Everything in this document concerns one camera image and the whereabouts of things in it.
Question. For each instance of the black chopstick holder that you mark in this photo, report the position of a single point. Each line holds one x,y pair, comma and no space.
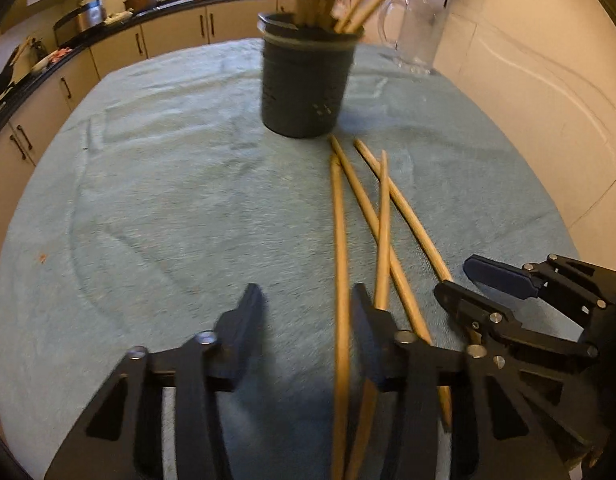
303,85

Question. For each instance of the white plate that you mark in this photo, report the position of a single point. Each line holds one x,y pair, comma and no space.
119,16

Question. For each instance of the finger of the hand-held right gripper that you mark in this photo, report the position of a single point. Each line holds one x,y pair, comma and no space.
498,275
480,317

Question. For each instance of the black kitchen countertop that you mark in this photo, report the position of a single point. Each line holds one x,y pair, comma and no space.
113,27

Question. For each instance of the white bowl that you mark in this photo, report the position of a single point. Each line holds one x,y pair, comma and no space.
40,62

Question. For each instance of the single wooden chopstick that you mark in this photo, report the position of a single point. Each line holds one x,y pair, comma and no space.
340,285
368,215
384,240
413,220

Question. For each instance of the clear glass pitcher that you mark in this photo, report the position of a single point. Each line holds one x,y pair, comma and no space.
418,30

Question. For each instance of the silver rice cooker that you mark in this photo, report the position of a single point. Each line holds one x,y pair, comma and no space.
85,17

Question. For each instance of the blue-grey tablecloth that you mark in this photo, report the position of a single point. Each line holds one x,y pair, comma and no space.
163,210

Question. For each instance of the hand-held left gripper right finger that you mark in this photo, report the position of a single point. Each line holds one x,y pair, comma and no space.
368,330

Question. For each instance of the beige kitchen cabinets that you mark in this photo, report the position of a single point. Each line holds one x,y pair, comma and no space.
173,27

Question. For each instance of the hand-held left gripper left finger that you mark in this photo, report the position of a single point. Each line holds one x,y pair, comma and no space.
248,320

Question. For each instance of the pink cloth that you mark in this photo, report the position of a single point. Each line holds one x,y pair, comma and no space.
60,53

